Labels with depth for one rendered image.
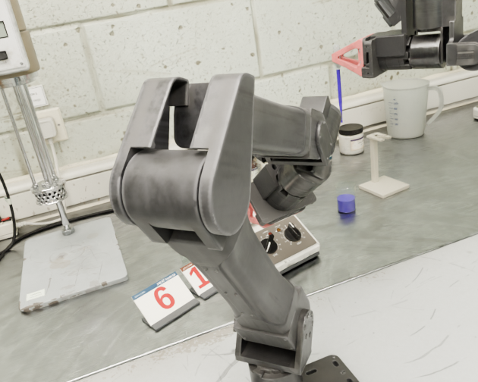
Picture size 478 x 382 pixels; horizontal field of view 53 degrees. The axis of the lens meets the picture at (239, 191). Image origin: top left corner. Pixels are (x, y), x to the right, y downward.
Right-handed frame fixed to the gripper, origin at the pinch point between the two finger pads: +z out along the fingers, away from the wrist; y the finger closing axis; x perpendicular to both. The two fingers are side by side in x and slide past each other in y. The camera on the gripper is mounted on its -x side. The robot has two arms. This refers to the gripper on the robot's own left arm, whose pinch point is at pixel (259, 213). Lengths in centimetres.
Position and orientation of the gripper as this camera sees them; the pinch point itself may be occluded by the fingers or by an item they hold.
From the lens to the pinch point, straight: 80.3
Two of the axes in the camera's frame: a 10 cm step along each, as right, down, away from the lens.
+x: 4.6, 8.6, -2.1
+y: -8.3, 3.3, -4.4
